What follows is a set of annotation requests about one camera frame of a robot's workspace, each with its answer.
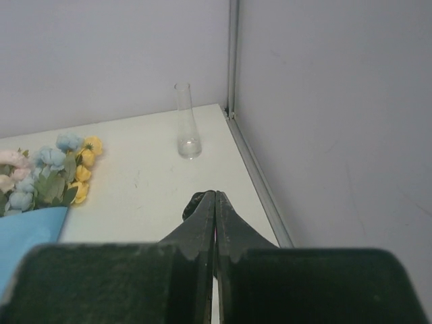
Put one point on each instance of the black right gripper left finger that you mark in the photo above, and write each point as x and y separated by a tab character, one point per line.
169	281

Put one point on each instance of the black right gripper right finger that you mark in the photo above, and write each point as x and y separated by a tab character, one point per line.
262	283

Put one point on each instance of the black ribbon gold lettering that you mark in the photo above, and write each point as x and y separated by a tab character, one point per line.
192	205

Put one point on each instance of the blue flower bunch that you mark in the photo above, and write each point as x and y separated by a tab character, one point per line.
47	184

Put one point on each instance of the yellow flower bunch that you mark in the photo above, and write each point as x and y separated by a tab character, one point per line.
85	158

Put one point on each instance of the blue wrapping paper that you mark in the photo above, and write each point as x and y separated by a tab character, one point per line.
22	232

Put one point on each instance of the clear glass vase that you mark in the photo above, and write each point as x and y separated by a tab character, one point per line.
188	138

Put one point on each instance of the right aluminium table rail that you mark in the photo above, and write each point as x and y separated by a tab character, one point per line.
273	212

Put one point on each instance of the right aluminium frame post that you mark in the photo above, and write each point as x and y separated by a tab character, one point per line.
234	6

